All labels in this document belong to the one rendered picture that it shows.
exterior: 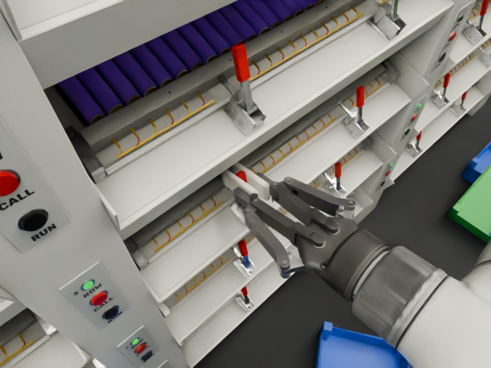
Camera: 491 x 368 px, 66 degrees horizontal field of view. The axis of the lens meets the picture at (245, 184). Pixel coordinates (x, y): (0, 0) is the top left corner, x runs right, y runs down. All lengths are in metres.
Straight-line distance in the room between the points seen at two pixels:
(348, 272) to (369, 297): 0.03
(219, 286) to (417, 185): 0.81
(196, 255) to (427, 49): 0.53
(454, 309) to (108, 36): 0.34
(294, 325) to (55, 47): 0.89
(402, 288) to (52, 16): 0.34
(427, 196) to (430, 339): 0.97
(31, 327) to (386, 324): 0.41
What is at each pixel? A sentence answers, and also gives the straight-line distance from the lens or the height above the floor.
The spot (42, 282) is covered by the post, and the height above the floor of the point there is 0.68.
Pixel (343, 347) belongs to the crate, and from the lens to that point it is 1.03.
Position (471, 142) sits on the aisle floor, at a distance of 1.57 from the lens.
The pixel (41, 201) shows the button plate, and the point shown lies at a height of 0.76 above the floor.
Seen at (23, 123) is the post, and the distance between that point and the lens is 0.26.
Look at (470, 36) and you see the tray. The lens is 1.05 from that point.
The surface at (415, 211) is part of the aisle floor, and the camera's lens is 1.28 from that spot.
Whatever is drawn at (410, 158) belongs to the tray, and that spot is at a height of 0.10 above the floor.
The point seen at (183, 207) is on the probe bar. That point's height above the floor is 0.53.
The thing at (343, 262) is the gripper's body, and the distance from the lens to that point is 0.41.
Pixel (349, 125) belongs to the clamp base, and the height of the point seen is 0.50.
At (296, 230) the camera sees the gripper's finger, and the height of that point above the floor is 0.60.
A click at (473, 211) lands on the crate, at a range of 1.33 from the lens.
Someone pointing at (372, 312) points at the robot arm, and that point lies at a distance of 0.40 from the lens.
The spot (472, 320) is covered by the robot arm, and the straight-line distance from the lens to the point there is 0.38.
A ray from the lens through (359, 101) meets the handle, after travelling 0.68.
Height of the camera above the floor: 0.98
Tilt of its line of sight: 53 degrees down
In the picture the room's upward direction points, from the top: straight up
